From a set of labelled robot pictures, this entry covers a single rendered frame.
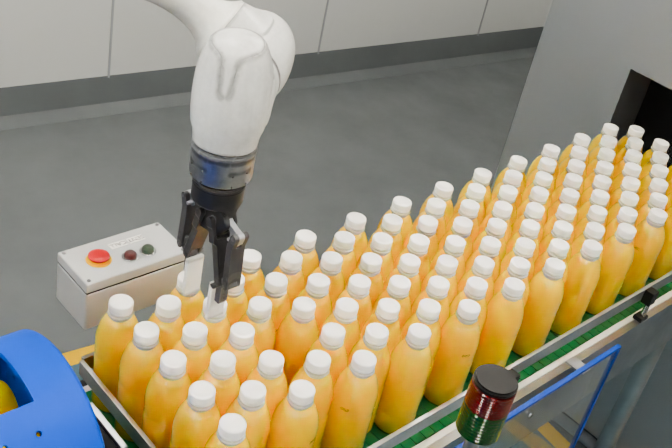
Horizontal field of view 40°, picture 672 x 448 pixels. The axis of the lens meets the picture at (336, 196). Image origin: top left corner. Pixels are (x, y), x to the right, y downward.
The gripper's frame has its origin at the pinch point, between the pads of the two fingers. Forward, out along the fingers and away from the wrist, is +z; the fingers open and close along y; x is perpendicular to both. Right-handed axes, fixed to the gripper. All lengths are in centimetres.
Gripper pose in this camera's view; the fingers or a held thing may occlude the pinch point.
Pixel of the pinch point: (204, 288)
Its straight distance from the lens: 142.9
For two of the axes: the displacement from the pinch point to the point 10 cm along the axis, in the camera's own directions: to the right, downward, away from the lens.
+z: -1.8, 8.3, 5.3
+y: 6.5, 5.1, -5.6
